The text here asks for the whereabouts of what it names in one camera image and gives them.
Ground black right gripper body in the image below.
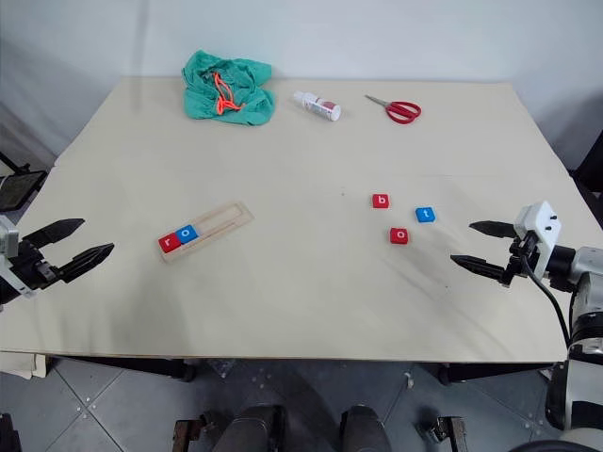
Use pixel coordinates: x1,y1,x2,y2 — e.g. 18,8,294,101
505,233,541,286

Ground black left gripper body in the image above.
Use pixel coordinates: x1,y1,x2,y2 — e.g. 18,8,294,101
7,239,65,293

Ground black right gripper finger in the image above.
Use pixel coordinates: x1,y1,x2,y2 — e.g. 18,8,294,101
468,220,517,239
449,254,513,286

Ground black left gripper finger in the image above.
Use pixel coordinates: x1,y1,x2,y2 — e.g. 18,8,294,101
21,218,87,250
57,242,116,283

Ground wooden tile rack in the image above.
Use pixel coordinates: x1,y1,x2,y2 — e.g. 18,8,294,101
157,201,256,265

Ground black metal panel stand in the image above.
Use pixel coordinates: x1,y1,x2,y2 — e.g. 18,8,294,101
0,151,48,214

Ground white board under table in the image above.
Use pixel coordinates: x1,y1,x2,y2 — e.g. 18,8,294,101
0,350,49,380

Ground black object beside table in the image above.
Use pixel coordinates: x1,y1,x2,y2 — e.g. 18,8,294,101
571,135,603,190

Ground dark rounded shape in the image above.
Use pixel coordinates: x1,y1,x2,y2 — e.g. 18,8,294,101
338,404,393,452
220,403,288,452

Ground white spray bottle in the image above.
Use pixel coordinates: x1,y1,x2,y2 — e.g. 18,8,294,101
292,90,342,123

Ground crumpled green cloth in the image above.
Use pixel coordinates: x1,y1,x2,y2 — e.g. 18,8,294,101
181,50,277,127

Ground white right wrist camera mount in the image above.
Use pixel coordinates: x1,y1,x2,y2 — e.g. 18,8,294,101
513,201,563,278

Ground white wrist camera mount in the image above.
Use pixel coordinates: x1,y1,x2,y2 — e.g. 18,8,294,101
0,214,37,303
513,201,563,278

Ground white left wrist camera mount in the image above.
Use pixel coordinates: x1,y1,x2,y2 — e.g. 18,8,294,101
0,214,37,303

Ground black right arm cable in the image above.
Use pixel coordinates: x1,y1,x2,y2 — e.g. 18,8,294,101
520,244,574,350

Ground black table frame bar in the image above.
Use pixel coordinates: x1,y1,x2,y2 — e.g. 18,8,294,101
46,356,199,383
437,361,566,386

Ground red handled scissors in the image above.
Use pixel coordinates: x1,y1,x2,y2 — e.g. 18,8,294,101
364,94,423,125

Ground brown metal bracket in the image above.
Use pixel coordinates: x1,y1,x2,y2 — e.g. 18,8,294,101
172,415,209,452
425,413,473,452

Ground orange cord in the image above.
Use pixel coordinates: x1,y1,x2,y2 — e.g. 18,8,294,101
211,72,244,117

